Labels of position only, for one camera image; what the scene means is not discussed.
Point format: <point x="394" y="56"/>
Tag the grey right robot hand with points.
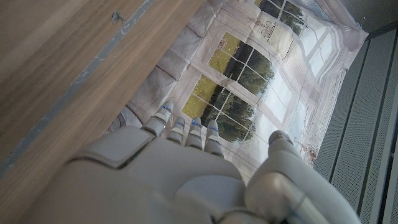
<point x="174" y="180"/>

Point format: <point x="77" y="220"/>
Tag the printed window backdrop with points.
<point x="248" y="68"/>

